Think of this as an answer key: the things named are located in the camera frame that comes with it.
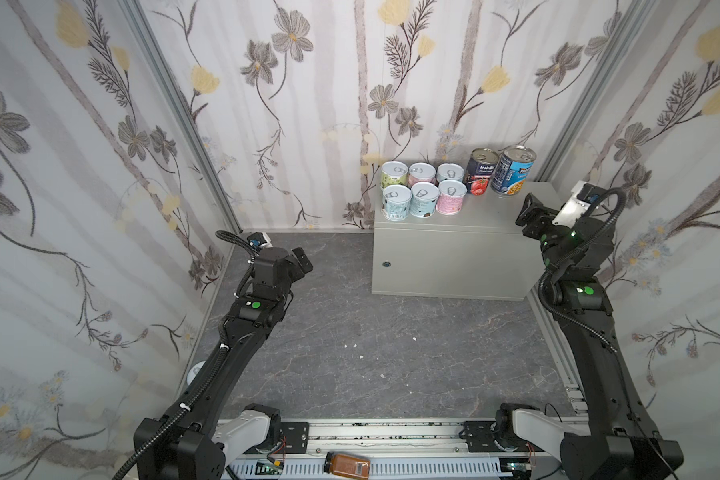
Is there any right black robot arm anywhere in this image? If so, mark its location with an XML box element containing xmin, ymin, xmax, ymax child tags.
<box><xmin>492</xmin><ymin>183</ymin><xmax>684</xmax><ymax>479</ymax></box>

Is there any teal can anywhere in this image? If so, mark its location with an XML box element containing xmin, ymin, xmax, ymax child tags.
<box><xmin>436</xmin><ymin>162</ymin><xmax>464</xmax><ymax>183</ymax></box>
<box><xmin>382</xmin><ymin>184</ymin><xmax>412</xmax><ymax>221</ymax></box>
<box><xmin>410</xmin><ymin>182</ymin><xmax>440</xmax><ymax>218</ymax></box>

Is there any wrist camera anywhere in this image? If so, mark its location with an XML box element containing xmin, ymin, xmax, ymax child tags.
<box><xmin>247</xmin><ymin>232</ymin><xmax>272</xmax><ymax>251</ymax></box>
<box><xmin>552</xmin><ymin>181</ymin><xmax>606</xmax><ymax>228</ymax></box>

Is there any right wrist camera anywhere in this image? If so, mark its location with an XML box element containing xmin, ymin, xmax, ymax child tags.
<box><xmin>552</xmin><ymin>181</ymin><xmax>606</xmax><ymax>228</ymax></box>

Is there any orange brown bottle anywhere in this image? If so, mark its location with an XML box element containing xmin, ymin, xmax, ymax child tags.
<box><xmin>323</xmin><ymin>452</ymin><xmax>371</xmax><ymax>480</ymax></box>

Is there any blue label can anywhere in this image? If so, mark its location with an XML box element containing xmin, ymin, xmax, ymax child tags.
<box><xmin>490</xmin><ymin>145</ymin><xmax>537</xmax><ymax>196</ymax></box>

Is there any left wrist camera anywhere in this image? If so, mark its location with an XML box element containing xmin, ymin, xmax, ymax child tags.
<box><xmin>247</xmin><ymin>232</ymin><xmax>272</xmax><ymax>251</ymax></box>

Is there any green label can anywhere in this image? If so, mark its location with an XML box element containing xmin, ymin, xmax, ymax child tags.
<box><xmin>381</xmin><ymin>161</ymin><xmax>409</xmax><ymax>190</ymax></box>

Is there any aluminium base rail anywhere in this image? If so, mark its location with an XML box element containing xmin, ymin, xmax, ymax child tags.
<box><xmin>222</xmin><ymin>417</ymin><xmax>567</xmax><ymax>479</ymax></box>

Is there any grey metal cabinet box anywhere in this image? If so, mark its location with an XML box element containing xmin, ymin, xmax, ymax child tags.
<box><xmin>372</xmin><ymin>182</ymin><xmax>565</xmax><ymax>301</ymax></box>

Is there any pink label can front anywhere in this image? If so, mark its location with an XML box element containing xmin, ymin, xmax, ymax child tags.
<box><xmin>407</xmin><ymin>162</ymin><xmax>437</xmax><ymax>187</ymax></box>

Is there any pink label can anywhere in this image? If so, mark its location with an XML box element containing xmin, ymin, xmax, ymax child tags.
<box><xmin>407</xmin><ymin>162</ymin><xmax>437</xmax><ymax>187</ymax></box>
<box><xmin>436</xmin><ymin>180</ymin><xmax>467</xmax><ymax>216</ymax></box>

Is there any yellow label can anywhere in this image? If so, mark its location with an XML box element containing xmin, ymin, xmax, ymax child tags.
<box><xmin>186</xmin><ymin>361</ymin><xmax>205</xmax><ymax>385</ymax></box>

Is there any pink label can back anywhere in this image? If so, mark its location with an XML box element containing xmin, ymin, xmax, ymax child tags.
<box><xmin>436</xmin><ymin>180</ymin><xmax>467</xmax><ymax>216</ymax></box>

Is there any red dark label can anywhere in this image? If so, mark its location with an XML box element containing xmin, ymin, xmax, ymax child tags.
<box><xmin>463</xmin><ymin>148</ymin><xmax>499</xmax><ymax>196</ymax></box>

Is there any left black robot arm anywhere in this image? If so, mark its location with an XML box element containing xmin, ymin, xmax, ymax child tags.
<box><xmin>114</xmin><ymin>230</ymin><xmax>313</xmax><ymax>479</ymax></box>

